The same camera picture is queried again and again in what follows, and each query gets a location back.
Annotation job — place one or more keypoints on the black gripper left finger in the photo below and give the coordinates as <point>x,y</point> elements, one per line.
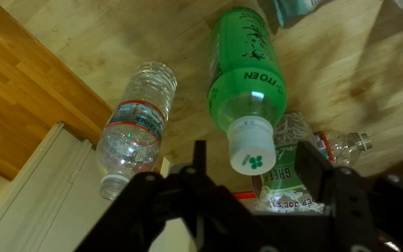
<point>165,196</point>

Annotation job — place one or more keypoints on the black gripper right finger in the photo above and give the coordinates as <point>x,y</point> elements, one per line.
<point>374,210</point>

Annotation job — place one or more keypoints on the small clear plastic bottle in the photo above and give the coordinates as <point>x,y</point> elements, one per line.
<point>346,147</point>

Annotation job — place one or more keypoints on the clear water bottle red label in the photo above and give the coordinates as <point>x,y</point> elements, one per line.
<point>134,126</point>

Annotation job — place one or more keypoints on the green plastic bottle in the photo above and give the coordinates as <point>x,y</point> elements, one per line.
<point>246,70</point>

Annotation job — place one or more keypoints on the green clear snack bag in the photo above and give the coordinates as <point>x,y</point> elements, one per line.
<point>281,179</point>

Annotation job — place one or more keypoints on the white panelled cabinet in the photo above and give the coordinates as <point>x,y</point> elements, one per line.
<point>34,214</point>

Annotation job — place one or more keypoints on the teal white snack packet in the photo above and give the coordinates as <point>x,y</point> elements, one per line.
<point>290,8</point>

